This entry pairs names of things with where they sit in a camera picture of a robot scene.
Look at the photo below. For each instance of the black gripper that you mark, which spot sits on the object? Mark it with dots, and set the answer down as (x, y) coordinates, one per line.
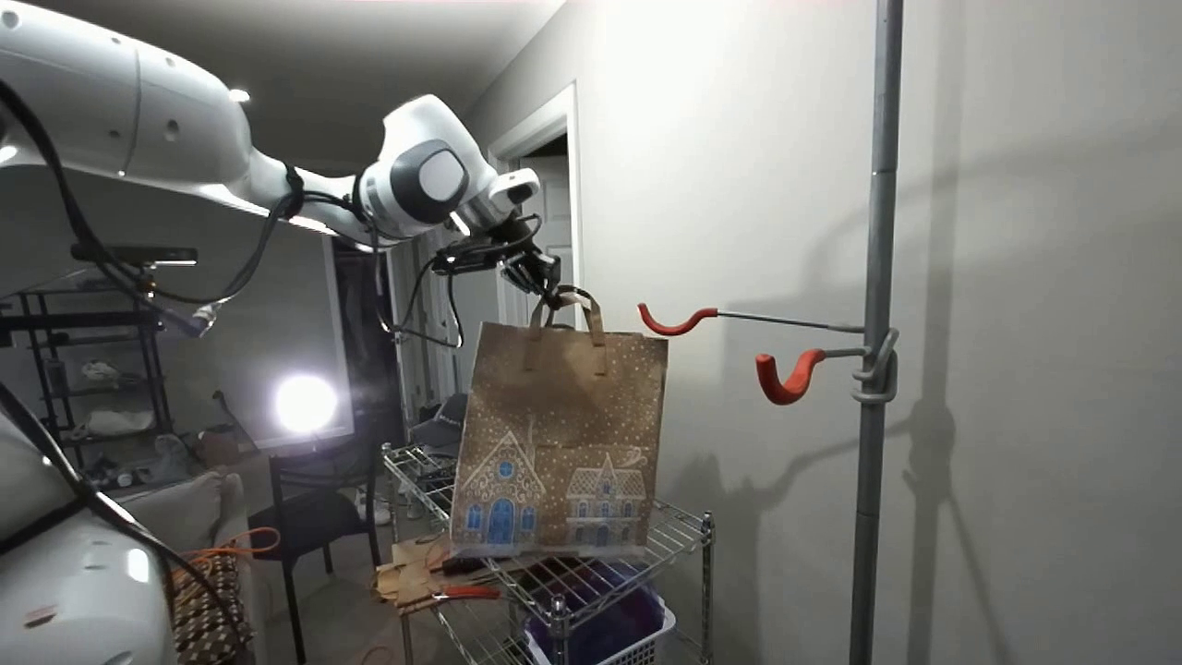
(501, 256)

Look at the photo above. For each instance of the dotted paper bag house print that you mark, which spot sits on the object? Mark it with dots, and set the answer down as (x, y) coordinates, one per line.
(561, 417)

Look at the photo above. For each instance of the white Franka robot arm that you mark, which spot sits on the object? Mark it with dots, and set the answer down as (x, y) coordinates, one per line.
(112, 113)

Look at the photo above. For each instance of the black background shelf unit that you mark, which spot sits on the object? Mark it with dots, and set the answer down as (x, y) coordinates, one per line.
(75, 369)

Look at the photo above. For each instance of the white panel door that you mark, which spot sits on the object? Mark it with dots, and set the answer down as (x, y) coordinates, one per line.
(561, 208)

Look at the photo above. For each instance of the dark grey fabric bundle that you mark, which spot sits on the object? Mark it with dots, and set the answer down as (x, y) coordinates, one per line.
(439, 427)

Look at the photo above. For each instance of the black tall panel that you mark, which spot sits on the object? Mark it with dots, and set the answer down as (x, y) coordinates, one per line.
(365, 369)

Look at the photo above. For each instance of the short orange coated hook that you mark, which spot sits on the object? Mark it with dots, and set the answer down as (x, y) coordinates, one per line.
(787, 375)

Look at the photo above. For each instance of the bright round lamp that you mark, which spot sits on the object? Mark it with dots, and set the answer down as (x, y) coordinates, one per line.
(304, 405)

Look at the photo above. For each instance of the black chair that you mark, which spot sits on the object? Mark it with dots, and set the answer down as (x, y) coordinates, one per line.
(317, 502)

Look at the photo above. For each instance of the brown cardboard piece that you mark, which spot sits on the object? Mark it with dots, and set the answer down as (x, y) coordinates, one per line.
(413, 572)

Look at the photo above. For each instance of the grey metal pole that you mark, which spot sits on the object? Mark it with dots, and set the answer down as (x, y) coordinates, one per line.
(877, 186)

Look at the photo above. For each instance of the recessed ceiling light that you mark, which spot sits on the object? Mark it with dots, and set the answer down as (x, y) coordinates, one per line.
(237, 93)

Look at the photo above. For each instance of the blue storage bin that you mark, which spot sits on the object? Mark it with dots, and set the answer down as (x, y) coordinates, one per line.
(602, 628)

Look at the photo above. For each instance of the grey cushion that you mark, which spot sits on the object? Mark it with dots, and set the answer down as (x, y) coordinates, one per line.
(186, 502)

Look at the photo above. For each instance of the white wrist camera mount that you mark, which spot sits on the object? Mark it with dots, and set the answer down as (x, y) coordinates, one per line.
(514, 192)

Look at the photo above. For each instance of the black camera on bar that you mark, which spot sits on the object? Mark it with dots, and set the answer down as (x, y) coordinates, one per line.
(130, 256)

